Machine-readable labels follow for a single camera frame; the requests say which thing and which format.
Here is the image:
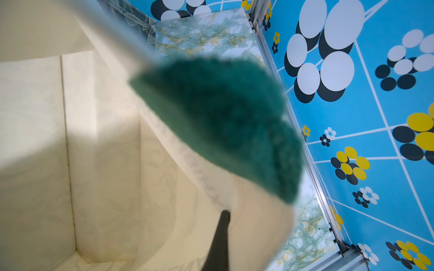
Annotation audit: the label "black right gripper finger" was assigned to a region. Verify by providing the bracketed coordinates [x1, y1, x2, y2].
[201, 210, 231, 271]

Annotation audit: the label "cream tote bag green handles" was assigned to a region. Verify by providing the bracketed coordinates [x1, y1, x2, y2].
[1, 1, 301, 271]

